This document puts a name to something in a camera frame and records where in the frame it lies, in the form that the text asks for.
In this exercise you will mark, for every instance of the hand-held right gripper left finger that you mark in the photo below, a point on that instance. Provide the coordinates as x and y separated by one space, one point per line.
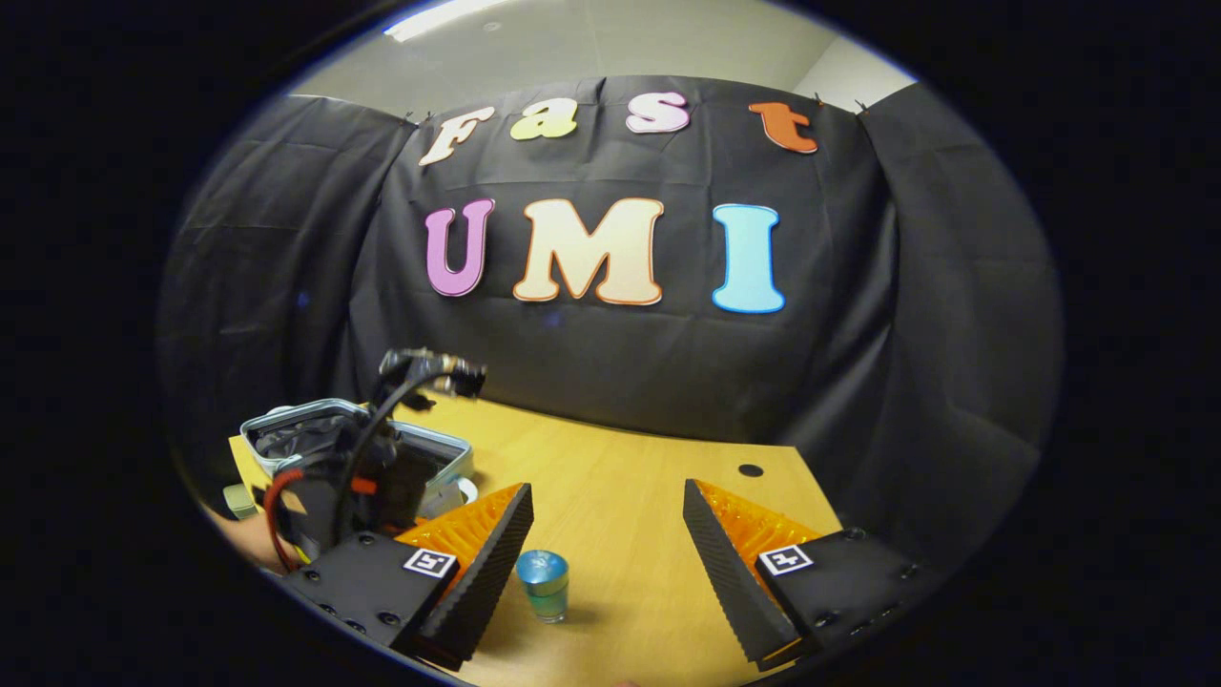
486 582

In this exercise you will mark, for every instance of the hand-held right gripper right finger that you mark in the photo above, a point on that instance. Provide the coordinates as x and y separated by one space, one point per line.
730 582

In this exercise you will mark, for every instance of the blue skin care jar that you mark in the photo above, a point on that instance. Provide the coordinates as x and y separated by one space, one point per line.
544 582

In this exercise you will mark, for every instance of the light blue suitcase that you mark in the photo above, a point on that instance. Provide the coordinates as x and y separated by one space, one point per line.
286 439

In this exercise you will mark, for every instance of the black backdrop cloth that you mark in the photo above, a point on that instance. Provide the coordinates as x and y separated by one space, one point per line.
858 334

